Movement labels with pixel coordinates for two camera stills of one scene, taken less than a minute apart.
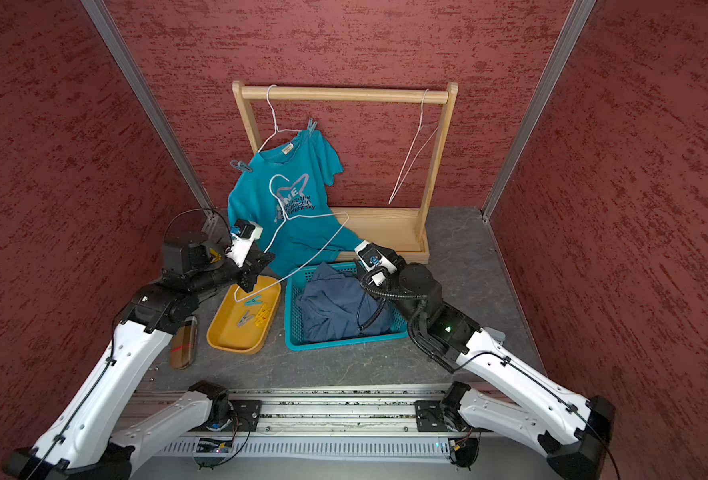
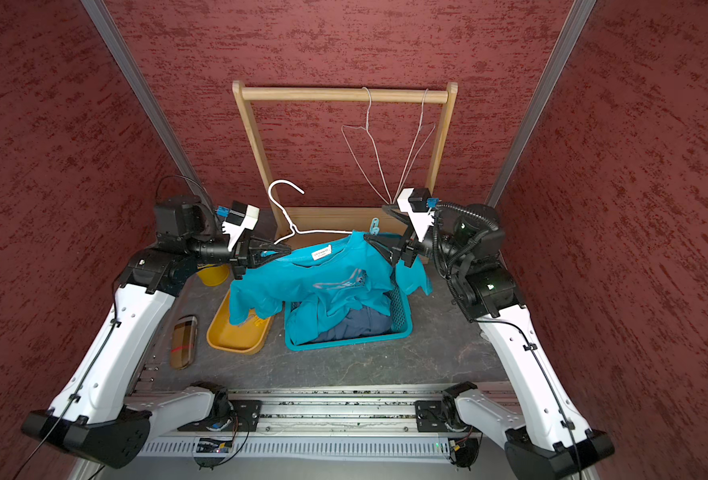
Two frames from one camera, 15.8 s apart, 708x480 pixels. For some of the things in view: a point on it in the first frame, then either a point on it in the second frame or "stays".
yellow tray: [243, 320] stays
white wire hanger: [276, 231] -> [373, 146]
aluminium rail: [362, 422] stays
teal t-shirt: [287, 195] -> [351, 269]
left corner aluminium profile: [155, 112] stays
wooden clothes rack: [388, 234] stays
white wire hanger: [275, 124] -> [292, 226]
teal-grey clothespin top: [311, 126] -> [374, 226]
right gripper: [370, 283] -> [393, 242]
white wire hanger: [424, 136] stays
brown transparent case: [183, 340] stays
